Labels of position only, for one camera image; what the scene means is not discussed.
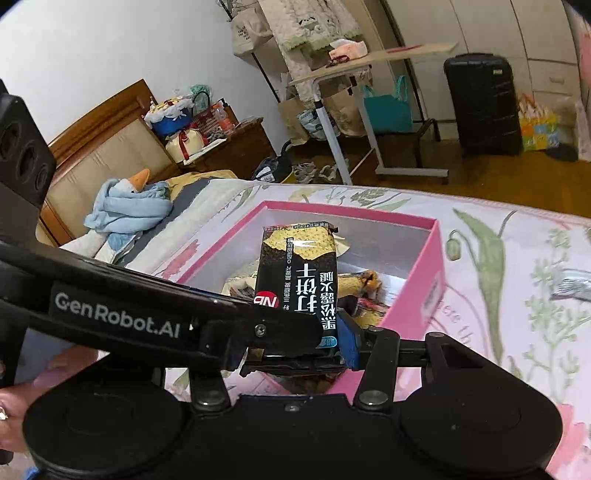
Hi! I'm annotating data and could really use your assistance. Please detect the cream bag with red ribbon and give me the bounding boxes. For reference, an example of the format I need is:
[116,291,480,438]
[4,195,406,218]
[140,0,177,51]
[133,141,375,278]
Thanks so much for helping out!
[165,127,208,164]

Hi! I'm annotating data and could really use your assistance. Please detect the blue goose plush toy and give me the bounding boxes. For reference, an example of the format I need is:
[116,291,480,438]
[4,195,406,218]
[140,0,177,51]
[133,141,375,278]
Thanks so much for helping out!
[83,168,174,232]

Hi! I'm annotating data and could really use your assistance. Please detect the colourful gift bag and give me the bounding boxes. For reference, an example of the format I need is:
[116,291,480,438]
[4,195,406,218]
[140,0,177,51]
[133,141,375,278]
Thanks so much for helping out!
[517,92,578,153]

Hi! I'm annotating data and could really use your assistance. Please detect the white wardrobe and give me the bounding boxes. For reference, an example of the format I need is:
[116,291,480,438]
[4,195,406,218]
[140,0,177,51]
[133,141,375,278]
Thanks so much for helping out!
[383,0,583,139]

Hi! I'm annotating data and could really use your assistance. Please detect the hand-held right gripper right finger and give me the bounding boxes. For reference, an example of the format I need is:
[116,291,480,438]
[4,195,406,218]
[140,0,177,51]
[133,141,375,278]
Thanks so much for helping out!
[336,311,485,412]

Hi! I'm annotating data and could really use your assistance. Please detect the floral bedsheet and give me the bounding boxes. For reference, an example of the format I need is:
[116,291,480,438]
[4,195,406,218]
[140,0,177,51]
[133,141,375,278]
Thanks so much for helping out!
[115,178,591,480]

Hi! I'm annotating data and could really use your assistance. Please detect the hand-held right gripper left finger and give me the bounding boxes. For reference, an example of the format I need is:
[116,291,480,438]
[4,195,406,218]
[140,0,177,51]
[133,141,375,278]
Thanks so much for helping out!
[187,351,252,414]

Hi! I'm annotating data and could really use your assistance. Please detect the wooden nightstand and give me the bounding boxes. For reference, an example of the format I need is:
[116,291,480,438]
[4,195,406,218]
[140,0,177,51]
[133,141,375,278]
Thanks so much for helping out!
[180,117,278,181]

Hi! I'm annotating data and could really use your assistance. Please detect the pair of sneakers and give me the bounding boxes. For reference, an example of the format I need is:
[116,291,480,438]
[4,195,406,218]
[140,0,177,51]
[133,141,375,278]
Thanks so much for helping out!
[291,161,340,184]

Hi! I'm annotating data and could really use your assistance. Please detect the brown paper bag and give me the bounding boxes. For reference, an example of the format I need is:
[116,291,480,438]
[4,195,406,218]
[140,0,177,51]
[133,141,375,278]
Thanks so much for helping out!
[277,83,370,144]

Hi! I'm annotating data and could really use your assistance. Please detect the orange drink bottle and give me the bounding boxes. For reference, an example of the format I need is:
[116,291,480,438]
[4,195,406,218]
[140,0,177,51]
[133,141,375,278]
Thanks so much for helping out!
[210,99,238,134]

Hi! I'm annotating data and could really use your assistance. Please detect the wooden padded headboard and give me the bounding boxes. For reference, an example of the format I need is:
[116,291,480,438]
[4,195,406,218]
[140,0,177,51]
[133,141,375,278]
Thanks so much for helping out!
[37,78,176,245]

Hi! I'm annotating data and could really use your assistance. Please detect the black and white bag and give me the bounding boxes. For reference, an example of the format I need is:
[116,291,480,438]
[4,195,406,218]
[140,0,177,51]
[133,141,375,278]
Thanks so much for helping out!
[252,143,294,183]

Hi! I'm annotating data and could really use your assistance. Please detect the cream tote bag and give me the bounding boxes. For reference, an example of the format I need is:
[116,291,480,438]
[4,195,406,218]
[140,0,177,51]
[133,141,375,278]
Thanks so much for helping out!
[229,7,273,57]

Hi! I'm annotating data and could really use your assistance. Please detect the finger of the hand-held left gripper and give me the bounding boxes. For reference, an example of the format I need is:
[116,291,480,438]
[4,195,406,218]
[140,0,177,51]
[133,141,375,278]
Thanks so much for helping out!
[196,291,267,371]

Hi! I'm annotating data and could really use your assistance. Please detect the cream and green hanging garment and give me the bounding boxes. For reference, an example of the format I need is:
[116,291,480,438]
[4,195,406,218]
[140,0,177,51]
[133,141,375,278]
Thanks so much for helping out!
[259,0,361,54]

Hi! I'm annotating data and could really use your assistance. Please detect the teal shopping bag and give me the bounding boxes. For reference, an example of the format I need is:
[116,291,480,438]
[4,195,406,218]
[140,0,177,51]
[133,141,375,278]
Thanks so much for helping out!
[362,76,414,134]

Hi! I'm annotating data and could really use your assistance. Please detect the black suitcase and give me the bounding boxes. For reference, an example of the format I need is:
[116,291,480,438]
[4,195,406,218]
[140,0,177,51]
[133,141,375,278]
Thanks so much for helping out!
[444,53,525,158]

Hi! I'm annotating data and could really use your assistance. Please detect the grey and yellow quilt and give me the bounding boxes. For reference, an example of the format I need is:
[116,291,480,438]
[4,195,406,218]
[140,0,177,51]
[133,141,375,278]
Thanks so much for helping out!
[60,168,241,278]

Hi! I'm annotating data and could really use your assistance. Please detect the person's left hand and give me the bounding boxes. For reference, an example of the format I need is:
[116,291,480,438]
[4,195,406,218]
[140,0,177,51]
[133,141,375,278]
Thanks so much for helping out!
[0,345,100,455]

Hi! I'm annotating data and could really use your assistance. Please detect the red plaid basket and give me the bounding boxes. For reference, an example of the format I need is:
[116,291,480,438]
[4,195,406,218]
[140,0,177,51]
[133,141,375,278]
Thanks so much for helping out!
[191,90,222,134]

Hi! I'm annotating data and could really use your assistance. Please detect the pink tissue pack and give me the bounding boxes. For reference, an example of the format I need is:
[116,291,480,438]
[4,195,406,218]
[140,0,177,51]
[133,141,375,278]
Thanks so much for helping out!
[328,39,368,63]

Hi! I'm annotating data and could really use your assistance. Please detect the pink cardboard box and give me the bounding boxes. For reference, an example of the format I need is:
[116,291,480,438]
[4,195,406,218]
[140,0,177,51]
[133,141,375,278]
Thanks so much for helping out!
[178,199,448,398]

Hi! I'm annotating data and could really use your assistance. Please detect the white rolling side table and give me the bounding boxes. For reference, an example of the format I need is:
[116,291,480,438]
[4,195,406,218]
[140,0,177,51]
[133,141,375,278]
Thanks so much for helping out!
[288,42,458,185]

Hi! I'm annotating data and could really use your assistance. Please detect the blue and white basket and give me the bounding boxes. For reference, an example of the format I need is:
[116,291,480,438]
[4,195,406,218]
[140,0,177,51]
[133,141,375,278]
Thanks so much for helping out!
[145,95,195,137]

